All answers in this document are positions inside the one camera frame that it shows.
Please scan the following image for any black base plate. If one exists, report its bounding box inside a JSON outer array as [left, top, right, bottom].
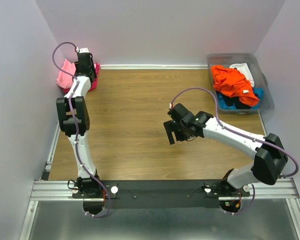
[[67, 178, 250, 215]]

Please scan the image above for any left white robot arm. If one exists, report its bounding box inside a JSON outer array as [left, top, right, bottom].
[[56, 48, 102, 198]]

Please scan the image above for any orange t-shirt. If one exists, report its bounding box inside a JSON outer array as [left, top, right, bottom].
[[210, 65, 260, 107]]

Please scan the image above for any blue t-shirt in bin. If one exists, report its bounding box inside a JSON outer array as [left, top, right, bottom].
[[216, 88, 264, 110]]

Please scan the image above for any aluminium rail frame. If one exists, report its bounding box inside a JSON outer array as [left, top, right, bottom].
[[19, 92, 300, 240]]

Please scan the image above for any light pink t-shirt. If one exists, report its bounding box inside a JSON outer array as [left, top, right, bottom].
[[56, 59, 76, 93]]

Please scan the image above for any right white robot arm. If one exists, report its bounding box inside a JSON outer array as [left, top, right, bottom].
[[163, 103, 288, 196]]

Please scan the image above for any white t-shirt in bin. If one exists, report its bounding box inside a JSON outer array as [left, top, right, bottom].
[[229, 63, 255, 88]]

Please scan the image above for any folded magenta t-shirt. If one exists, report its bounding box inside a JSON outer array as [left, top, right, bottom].
[[62, 62, 100, 94]]

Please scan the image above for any clear plastic bin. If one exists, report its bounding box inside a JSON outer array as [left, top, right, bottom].
[[206, 53, 274, 114]]

